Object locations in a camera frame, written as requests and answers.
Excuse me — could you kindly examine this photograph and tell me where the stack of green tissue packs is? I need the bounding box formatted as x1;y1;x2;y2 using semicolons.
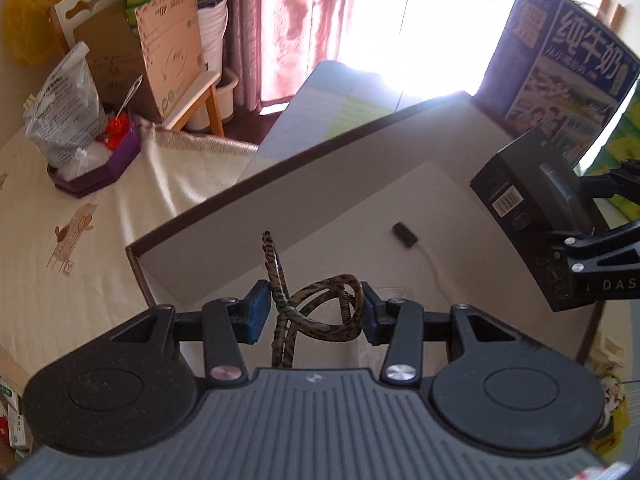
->
580;105;640;221

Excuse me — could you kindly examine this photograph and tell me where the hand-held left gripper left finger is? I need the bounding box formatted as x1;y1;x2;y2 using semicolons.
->
95;280;272;389

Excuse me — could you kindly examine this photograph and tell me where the metal wire tool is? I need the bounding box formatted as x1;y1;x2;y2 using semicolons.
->
115;74;144;117

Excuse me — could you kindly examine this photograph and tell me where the green white snack packet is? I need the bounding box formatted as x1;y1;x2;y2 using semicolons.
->
592;355;628;421

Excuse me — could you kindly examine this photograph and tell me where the stack of white buckets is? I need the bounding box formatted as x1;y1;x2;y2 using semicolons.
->
196;0;242;131

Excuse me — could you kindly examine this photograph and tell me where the large open cardboard box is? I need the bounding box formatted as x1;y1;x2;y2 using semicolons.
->
74;0;212;124

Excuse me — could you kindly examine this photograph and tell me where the yellow plastic bag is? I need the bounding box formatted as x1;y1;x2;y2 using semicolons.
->
2;0;82;67

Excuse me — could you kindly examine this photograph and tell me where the brown cardboard box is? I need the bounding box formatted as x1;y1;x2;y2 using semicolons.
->
125;91;603;366

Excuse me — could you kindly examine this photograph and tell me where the purple hexagonal box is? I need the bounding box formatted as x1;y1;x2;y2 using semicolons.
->
47;115;143;199

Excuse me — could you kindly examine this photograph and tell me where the red ornament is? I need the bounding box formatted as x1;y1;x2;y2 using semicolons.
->
102;112;132;152

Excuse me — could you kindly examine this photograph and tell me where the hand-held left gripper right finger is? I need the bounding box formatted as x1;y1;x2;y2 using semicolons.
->
361;281;541;387

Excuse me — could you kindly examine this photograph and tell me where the clear printed plastic bag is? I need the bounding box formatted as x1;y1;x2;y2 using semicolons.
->
22;42;109;181

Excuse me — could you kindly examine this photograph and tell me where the pink curtain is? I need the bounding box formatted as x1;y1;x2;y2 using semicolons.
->
220;0;418;113

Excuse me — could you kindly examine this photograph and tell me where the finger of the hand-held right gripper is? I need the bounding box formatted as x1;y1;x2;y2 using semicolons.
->
549;219;640;274
575;156;640;202

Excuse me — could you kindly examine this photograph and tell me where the blue milk carton box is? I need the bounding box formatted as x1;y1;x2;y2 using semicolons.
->
475;0;640;171

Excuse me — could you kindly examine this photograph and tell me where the leopard print cord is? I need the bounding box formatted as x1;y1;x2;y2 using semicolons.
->
261;231;365;368

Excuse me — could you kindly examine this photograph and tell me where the cream cartoon print blanket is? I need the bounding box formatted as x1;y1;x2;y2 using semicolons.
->
0;115;261;396

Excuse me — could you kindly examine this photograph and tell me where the white wooden chair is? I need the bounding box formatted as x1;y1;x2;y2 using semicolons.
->
47;0;237;137

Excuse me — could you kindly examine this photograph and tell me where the black product box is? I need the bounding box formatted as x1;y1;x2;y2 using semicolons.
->
470;127;617;313

